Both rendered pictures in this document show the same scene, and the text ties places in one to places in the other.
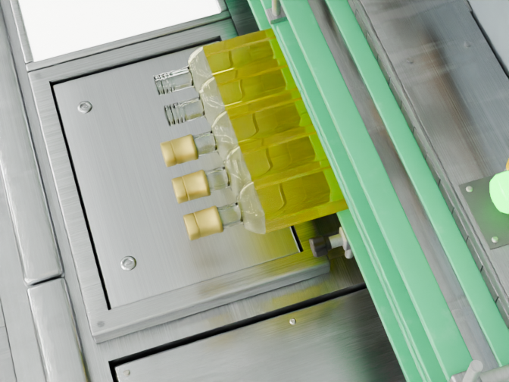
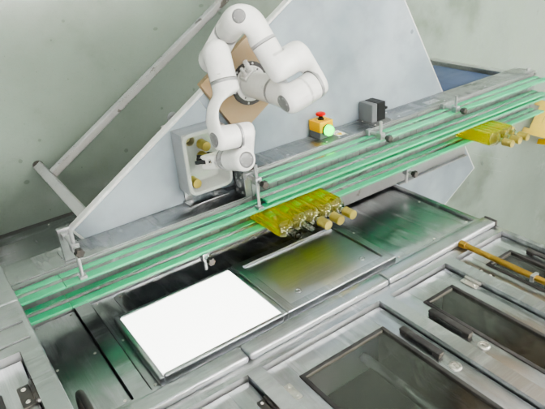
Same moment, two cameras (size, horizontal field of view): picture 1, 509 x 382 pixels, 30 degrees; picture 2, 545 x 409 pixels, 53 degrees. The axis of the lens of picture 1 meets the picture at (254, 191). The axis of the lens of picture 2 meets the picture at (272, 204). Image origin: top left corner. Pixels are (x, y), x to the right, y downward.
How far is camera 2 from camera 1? 2.13 m
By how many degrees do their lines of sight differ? 76
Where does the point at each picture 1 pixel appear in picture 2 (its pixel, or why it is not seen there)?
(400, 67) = (291, 155)
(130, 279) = (367, 256)
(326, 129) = (306, 184)
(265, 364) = (371, 234)
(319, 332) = (353, 228)
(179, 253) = (349, 249)
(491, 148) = (311, 142)
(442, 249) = (345, 147)
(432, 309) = (362, 144)
